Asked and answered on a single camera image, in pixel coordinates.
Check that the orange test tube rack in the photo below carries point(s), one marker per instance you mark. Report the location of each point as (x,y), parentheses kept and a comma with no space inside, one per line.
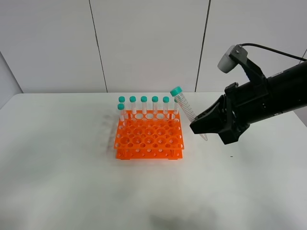
(150,136)

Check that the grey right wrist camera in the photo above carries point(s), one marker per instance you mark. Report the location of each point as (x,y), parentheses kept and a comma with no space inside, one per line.
(228,63)

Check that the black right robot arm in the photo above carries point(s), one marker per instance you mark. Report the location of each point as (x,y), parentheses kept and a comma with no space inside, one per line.
(287,91)

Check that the teal-capped test tube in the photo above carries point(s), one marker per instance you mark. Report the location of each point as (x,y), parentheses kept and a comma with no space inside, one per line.
(183,103)

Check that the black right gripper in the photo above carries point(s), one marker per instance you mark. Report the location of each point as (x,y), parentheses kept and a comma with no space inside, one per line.
(224,117)

